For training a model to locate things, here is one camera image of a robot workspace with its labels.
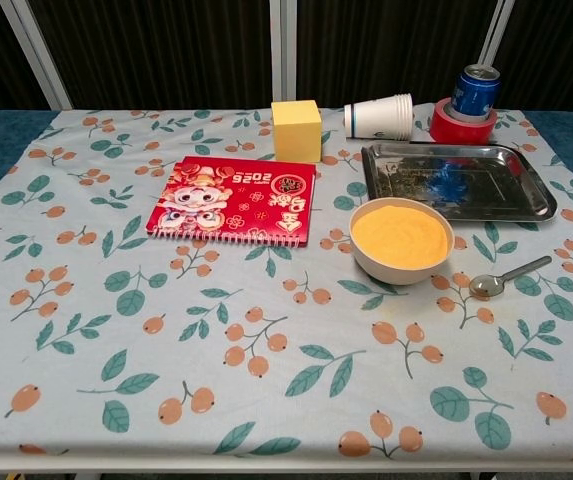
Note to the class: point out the stainless steel tray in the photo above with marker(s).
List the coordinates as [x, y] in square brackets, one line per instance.
[496, 185]

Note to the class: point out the stacked white paper cups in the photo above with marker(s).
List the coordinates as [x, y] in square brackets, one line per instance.
[376, 117]

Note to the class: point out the aluminium partition post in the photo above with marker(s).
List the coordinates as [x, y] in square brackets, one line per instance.
[283, 50]
[493, 35]
[36, 50]

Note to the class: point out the red tape roll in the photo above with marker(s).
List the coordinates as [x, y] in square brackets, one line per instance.
[461, 132]

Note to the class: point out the red spiral desk calendar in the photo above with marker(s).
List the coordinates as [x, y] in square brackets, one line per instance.
[246, 205]

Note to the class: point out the beige bowl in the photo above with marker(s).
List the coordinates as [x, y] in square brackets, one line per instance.
[401, 275]

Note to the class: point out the floral printed tablecloth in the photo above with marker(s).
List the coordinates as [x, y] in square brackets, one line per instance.
[266, 350]

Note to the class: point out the yellow foam cube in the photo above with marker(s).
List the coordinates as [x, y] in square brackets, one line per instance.
[296, 135]

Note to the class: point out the blue drink can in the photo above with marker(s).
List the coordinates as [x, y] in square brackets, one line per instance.
[476, 95]

